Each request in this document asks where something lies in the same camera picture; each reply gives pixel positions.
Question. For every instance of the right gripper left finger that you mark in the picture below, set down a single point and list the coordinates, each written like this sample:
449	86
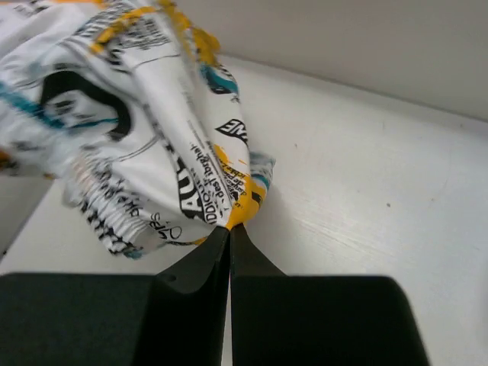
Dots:
175	317

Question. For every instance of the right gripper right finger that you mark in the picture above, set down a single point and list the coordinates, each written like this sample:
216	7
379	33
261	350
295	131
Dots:
280	319

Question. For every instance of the patterned white shorts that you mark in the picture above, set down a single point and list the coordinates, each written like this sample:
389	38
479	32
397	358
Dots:
127	104

